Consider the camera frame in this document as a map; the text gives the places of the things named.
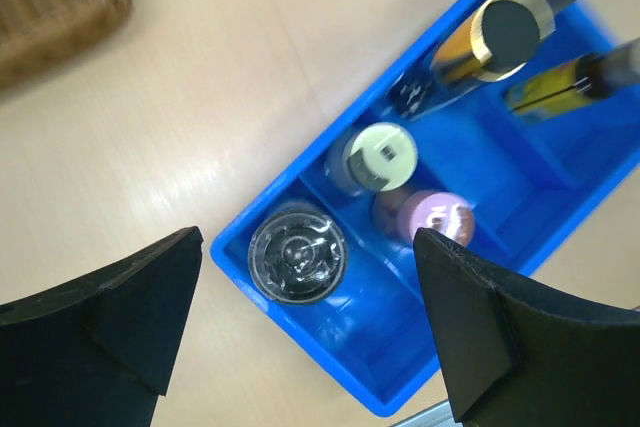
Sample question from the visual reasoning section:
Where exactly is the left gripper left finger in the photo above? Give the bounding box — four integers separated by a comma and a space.
1, 227, 203, 426

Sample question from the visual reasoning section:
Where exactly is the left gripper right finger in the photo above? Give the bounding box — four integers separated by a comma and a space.
413, 229, 639, 426

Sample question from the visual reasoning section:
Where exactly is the amber oil bottle black cap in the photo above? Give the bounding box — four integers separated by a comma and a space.
389, 0, 555, 119

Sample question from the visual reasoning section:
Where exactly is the aluminium frame rail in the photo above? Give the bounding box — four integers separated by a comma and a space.
392, 400, 458, 427

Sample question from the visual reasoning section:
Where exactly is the blue divided plastic bin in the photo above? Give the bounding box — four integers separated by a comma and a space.
211, 0, 639, 417

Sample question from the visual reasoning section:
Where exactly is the silver lid grinder jar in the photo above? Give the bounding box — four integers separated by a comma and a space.
247, 198, 349, 305

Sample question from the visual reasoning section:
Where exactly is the pink lid spice jar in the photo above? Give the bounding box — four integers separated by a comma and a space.
371, 187, 475, 247

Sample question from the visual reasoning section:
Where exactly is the wicker divided basket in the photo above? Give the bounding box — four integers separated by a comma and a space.
1, 0, 132, 91

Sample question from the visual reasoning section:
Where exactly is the green lid spice jar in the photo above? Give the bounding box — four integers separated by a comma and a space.
325, 122, 418, 196

